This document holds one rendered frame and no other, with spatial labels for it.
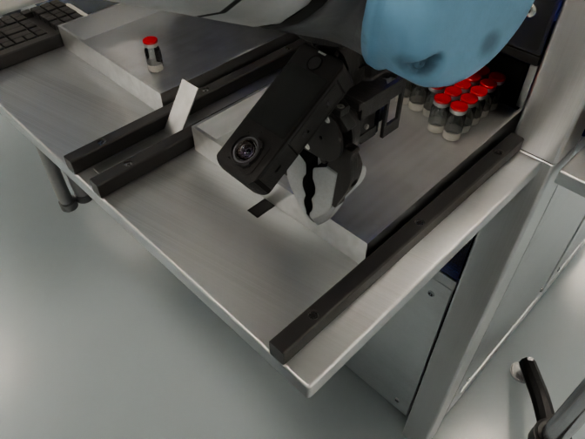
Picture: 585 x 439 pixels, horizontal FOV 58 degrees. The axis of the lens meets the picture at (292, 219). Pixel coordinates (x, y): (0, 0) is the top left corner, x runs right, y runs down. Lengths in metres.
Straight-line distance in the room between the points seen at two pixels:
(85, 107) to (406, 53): 0.63
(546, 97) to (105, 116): 0.53
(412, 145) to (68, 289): 1.28
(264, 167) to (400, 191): 0.25
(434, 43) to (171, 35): 0.75
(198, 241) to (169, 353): 0.98
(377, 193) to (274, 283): 0.16
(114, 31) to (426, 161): 0.54
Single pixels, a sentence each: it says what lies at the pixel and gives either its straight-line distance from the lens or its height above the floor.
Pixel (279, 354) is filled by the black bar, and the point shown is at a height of 0.89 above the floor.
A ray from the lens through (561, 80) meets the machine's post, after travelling 0.64.
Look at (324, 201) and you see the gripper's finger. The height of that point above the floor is 0.95.
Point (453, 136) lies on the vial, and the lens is 0.68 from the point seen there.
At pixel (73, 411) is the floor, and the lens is 1.51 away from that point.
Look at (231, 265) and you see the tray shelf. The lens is 0.52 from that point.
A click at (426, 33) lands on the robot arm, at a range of 0.17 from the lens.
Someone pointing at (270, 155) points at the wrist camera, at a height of 1.04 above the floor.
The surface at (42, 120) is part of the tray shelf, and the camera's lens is 0.76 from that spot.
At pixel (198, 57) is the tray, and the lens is 0.84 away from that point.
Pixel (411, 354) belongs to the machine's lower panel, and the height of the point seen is 0.33.
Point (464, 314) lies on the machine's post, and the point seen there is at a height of 0.54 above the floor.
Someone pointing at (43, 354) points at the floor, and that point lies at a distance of 1.62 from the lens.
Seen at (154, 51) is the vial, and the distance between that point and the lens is 0.79.
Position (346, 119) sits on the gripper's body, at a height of 1.05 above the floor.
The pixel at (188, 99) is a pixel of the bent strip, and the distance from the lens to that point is 0.66.
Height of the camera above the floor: 1.28
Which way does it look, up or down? 46 degrees down
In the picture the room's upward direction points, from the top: straight up
